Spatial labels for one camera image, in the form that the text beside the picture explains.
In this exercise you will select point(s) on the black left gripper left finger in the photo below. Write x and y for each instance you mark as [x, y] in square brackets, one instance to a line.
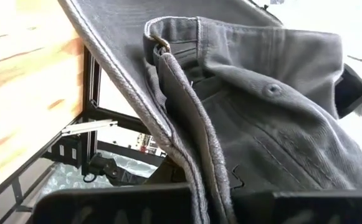
[112, 208]

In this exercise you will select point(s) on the black aluminium table frame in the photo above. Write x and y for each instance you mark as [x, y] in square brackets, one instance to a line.
[90, 93]

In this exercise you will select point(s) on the black table-level camera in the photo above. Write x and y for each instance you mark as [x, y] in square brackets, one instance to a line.
[104, 166]

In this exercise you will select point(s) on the grey baseball cap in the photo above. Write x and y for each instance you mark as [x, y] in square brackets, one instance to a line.
[261, 124]

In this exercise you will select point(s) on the black box white labels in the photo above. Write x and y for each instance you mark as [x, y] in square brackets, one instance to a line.
[65, 151]

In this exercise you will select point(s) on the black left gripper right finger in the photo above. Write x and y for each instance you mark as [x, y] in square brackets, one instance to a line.
[308, 208]

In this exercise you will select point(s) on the white metal bar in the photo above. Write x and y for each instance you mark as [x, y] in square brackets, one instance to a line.
[90, 127]

